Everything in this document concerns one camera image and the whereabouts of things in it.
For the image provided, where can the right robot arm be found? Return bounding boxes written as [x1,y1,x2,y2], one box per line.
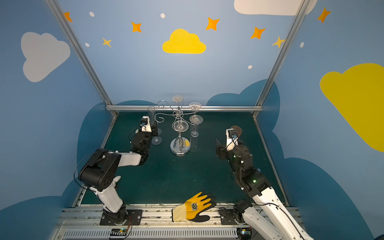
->
[216,139,312,240]

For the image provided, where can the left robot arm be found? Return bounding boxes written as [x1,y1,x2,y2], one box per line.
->
[78,124,158,226]

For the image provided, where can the left controller board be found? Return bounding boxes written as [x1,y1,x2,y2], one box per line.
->
[109,228,129,240]

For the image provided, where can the aluminium rail base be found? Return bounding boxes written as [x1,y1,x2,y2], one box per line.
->
[49,204,269,240]

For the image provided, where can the small white plush toy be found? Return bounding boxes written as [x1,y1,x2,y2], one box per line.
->
[113,176,121,187]

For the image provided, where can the horizontal aluminium frame bar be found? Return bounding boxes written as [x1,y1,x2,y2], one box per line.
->
[106,105,263,112]

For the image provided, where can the right controller board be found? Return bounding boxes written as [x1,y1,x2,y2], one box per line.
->
[237,228,252,240]

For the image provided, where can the brown oval pad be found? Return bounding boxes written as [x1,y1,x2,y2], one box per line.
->
[231,126,243,138]

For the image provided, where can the left aluminium frame post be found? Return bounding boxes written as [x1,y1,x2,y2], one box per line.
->
[45,0,113,106]

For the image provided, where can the yellow black work glove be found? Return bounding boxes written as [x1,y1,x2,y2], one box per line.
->
[172,192,217,223]

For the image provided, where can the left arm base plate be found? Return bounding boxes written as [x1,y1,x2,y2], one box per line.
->
[100,209,143,226]

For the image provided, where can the right aluminium frame post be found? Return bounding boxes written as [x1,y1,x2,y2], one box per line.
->
[253,0,311,121]

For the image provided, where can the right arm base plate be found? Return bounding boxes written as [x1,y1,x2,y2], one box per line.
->
[218,208,245,225]

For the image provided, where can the aluminium frame post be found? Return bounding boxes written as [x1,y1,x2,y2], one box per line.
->
[45,0,113,106]
[253,0,311,121]

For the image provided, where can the controller board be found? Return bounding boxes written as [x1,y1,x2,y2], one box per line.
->
[109,228,129,240]
[237,228,252,240]

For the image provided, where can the chrome wine glass rack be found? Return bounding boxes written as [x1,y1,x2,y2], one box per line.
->
[155,95,202,156]

